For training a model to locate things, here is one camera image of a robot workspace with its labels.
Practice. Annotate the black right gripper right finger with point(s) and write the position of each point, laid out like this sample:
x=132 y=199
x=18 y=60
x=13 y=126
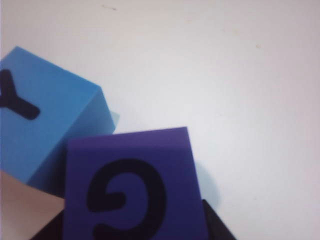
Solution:
x=218 y=223

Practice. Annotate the blue foam letter block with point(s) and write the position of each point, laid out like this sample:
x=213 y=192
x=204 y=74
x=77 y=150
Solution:
x=50 y=125

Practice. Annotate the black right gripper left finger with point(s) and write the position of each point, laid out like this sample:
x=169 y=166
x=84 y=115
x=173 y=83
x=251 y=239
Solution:
x=51 y=227

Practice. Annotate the purple foam letter block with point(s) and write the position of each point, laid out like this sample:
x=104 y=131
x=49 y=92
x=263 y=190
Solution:
x=135 y=185

